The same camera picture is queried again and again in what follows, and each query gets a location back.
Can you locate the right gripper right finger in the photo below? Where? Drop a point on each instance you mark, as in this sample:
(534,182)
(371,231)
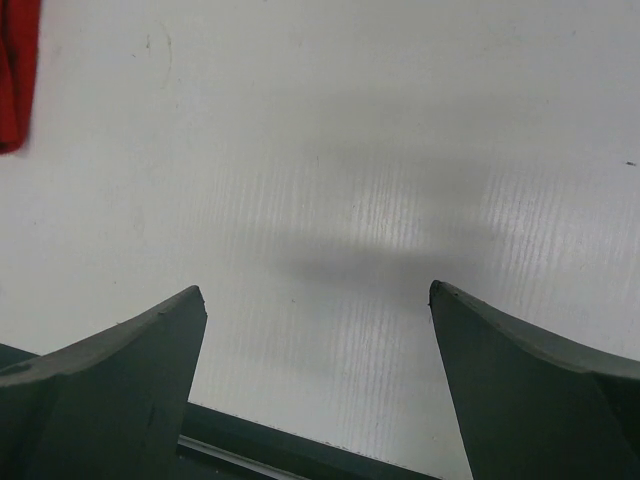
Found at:
(531,404)

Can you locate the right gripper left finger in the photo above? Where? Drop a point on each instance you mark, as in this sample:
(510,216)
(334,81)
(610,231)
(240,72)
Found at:
(110,406)

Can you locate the red t shirt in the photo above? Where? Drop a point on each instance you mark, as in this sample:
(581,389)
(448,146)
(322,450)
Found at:
(19,57)

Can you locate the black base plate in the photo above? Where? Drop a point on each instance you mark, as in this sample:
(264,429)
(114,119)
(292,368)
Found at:
(210,441)

